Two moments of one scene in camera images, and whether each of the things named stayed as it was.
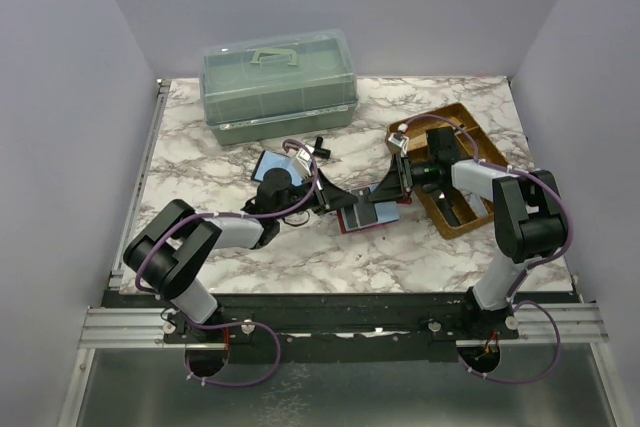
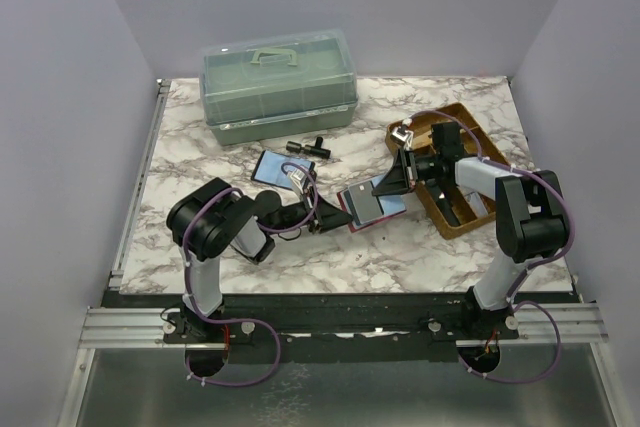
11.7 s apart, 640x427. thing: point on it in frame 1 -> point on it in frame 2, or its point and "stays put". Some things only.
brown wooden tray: (435, 140) stays put
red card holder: (367, 213) stays put
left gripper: (323, 193) -> (317, 214)
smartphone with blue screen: (268, 160) stays put
